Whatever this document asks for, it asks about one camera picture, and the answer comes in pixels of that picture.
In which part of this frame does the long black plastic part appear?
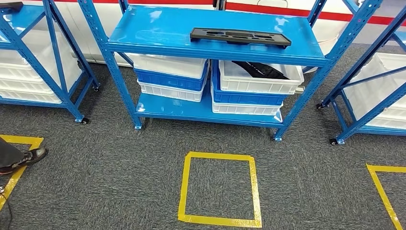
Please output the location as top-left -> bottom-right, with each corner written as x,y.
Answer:
190,27 -> 292,49

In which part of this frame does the blue metal shelf rack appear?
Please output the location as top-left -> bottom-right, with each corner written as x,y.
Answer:
78,0 -> 384,142
0,0 -> 101,125
316,6 -> 406,146

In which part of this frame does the white plastic crate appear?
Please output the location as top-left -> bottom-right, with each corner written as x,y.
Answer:
137,74 -> 208,103
126,53 -> 207,80
210,84 -> 283,116
343,52 -> 406,119
364,108 -> 406,130
0,30 -> 82,82
0,90 -> 62,104
0,76 -> 80,95
218,60 -> 305,95

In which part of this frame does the blue plastic crate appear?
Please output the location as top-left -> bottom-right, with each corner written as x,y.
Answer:
211,62 -> 288,106
134,62 -> 210,92

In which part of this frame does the yellow floor tape square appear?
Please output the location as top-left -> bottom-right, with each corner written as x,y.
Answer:
366,163 -> 406,230
177,151 -> 263,229
0,134 -> 45,212

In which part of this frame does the white car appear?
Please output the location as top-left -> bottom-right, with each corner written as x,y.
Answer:
32,0 -> 362,74

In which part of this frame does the person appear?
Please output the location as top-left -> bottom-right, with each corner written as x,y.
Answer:
0,138 -> 49,176

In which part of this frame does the black floor cable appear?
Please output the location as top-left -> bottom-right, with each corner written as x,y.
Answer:
0,187 -> 12,230

